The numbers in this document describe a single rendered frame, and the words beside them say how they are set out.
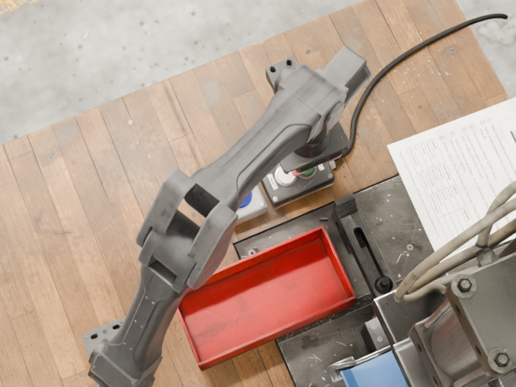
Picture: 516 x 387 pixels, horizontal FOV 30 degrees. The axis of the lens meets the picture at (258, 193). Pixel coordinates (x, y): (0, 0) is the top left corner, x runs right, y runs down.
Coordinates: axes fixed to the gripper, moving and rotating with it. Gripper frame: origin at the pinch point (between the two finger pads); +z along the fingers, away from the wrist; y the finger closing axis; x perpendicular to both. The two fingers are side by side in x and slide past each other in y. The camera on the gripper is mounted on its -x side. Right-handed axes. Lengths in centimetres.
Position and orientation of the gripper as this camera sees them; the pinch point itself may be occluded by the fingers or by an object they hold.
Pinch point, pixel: (308, 159)
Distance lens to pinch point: 145.4
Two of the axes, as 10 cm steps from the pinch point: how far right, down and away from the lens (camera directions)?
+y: -9.2, 3.9, -0.8
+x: 3.9, 8.8, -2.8
